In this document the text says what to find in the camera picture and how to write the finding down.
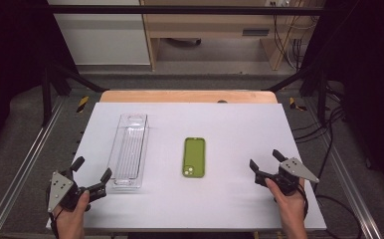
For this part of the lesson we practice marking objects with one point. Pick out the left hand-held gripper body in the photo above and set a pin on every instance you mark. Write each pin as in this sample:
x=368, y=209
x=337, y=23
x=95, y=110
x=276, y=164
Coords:
x=60, y=189

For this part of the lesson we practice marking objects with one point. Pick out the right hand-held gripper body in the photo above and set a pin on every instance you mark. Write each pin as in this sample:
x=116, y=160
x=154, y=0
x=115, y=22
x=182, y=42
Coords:
x=294, y=171

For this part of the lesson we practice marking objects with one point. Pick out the clear plastic container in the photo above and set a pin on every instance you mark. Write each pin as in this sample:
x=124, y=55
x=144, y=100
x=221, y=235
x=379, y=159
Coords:
x=128, y=156

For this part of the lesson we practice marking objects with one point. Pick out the green phone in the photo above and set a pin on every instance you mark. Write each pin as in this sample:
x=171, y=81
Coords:
x=194, y=156

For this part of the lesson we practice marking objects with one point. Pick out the person's left hand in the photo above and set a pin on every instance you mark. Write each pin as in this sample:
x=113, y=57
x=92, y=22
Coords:
x=70, y=222

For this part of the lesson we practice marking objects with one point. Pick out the person's right hand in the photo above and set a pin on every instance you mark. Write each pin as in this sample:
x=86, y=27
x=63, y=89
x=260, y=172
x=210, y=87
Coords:
x=291, y=205

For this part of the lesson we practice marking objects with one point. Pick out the wooden table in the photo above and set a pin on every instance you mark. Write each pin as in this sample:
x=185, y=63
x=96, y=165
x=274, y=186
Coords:
x=186, y=96

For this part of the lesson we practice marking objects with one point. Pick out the black curtain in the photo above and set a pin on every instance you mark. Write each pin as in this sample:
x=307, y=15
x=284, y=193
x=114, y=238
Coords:
x=11, y=49
x=369, y=66

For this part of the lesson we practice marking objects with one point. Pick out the white cabinet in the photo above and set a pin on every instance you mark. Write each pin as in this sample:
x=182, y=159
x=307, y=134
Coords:
x=103, y=36

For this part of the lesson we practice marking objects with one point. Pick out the light wooden desk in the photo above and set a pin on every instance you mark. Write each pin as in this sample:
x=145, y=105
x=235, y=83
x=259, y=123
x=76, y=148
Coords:
x=206, y=23

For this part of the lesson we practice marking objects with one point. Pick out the white power strip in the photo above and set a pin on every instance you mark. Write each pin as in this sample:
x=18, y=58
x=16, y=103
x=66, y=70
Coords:
x=278, y=2

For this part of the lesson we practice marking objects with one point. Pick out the aluminium rail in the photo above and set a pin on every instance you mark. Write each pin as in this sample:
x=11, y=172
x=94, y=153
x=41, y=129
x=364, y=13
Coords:
x=342, y=169
x=24, y=166

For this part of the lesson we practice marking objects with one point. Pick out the black frame strut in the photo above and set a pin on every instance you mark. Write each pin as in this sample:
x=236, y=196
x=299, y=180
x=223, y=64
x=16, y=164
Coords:
x=312, y=79
x=64, y=78

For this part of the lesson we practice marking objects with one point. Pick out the black horizontal frame bar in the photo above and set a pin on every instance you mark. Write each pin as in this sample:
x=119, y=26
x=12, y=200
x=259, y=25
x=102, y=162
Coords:
x=180, y=10

